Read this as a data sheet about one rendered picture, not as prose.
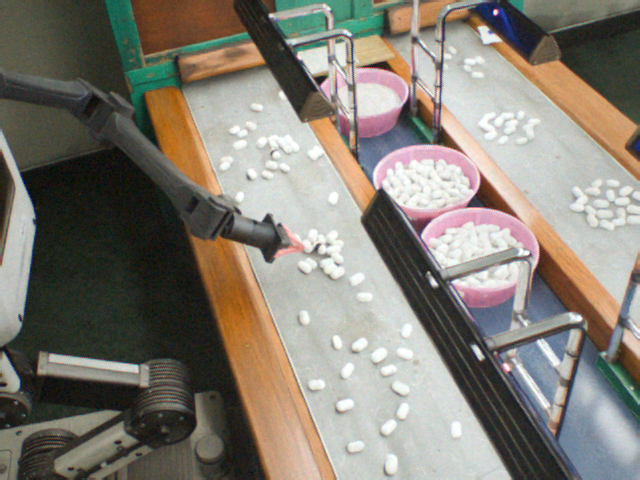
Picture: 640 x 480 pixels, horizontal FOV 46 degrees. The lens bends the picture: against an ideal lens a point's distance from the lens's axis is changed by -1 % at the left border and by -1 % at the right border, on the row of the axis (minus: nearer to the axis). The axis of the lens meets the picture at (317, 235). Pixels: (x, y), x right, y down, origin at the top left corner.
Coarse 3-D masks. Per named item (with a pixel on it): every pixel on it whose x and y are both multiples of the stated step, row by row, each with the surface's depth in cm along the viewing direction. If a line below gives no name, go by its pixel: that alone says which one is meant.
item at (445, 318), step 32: (384, 192) 133; (384, 224) 131; (384, 256) 129; (416, 256) 122; (416, 288) 121; (448, 288) 116; (448, 320) 113; (448, 352) 112; (480, 384) 105; (512, 384) 102; (480, 416) 104; (512, 416) 100; (512, 448) 99; (544, 448) 94
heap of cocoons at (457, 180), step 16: (432, 160) 200; (400, 176) 196; (416, 176) 195; (432, 176) 195; (448, 176) 196; (464, 176) 194; (400, 192) 192; (416, 192) 192; (432, 192) 190; (448, 192) 190; (464, 192) 189; (416, 208) 186; (432, 208) 186
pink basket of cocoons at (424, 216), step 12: (396, 156) 200; (408, 156) 201; (432, 156) 201; (444, 156) 200; (384, 168) 198; (468, 168) 195; (456, 204) 182; (420, 216) 184; (432, 216) 184; (420, 228) 189
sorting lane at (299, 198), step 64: (256, 192) 195; (320, 192) 194; (256, 256) 178; (320, 256) 176; (320, 320) 162; (384, 320) 160; (384, 384) 148; (448, 384) 147; (384, 448) 138; (448, 448) 137
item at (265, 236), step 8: (256, 224) 158; (264, 224) 160; (272, 224) 162; (256, 232) 157; (264, 232) 159; (272, 232) 160; (248, 240) 157; (256, 240) 158; (264, 240) 159; (272, 240) 160; (280, 240) 158; (264, 248) 161; (272, 248) 160; (280, 248) 159; (264, 256) 161; (272, 256) 159
